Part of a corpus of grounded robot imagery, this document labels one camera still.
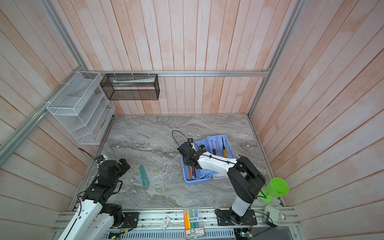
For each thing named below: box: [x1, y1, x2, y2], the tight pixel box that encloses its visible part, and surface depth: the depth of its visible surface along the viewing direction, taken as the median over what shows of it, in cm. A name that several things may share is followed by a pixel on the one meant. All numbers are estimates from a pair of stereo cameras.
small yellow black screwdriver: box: [221, 136, 228, 158], surface depth 89 cm
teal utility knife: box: [139, 164, 150, 190], surface depth 89 cm
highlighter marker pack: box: [183, 205, 206, 240], surface depth 73 cm
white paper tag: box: [159, 215, 171, 230], surface depth 73 cm
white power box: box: [262, 204, 286, 228], surface depth 72 cm
